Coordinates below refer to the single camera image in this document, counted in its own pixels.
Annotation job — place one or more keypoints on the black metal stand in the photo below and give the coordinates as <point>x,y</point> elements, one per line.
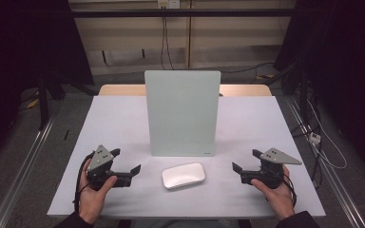
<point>43,104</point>

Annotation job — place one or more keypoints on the white power strip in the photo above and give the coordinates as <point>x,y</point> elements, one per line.
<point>314,138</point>

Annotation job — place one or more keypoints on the wooden table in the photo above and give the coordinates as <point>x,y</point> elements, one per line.
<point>120,90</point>

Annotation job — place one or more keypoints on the white table mat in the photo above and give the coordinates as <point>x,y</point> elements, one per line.
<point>240,133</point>

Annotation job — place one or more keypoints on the aluminium floor rail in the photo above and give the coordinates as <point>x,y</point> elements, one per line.
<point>336,183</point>
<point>22,177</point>

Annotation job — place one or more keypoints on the white board eraser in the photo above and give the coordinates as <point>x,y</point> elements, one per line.
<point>183,175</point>

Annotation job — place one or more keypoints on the white wall socket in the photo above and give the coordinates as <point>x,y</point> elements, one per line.
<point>168,3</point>

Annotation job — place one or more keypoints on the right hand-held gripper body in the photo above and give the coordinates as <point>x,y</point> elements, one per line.
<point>271,174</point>

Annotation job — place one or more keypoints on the black pen on floor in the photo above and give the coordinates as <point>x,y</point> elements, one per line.
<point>66,134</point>

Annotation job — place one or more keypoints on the black horizontal frame bar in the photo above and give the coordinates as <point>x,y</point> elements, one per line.
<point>202,13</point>

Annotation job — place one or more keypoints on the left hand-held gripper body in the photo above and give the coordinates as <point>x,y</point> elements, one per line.
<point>100,166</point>

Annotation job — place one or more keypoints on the frosted glass whiteboard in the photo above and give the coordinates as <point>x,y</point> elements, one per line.
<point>183,110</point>

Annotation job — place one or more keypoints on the person's right hand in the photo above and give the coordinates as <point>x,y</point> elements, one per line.
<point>278,199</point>

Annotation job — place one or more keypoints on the black curtain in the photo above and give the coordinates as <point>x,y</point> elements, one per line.
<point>25,41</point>
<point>345,47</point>

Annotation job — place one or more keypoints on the person's left hand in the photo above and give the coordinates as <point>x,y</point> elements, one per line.
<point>92,202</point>

